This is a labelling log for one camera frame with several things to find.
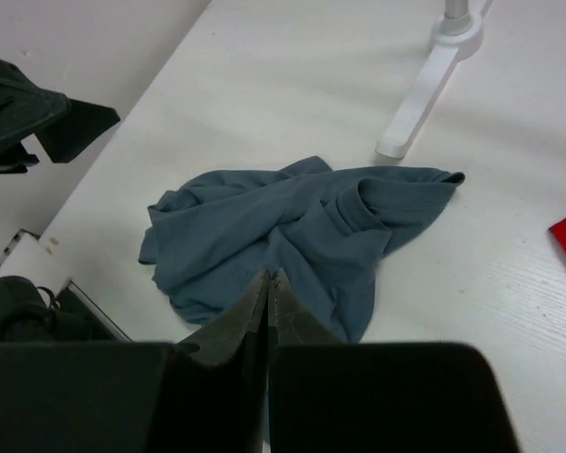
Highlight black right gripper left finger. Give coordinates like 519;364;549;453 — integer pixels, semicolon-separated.
178;271;269;452

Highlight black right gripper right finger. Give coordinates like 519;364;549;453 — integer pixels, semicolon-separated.
268;270;350;452

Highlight blue-grey t shirt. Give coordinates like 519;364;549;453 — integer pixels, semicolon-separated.
139;157;465;343

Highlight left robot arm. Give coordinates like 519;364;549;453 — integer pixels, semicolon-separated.
0;59;121;175

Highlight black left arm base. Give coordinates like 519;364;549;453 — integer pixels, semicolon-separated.
0;276;129;345

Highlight white clothes rack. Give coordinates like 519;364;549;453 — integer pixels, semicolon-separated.
375;0;492;159

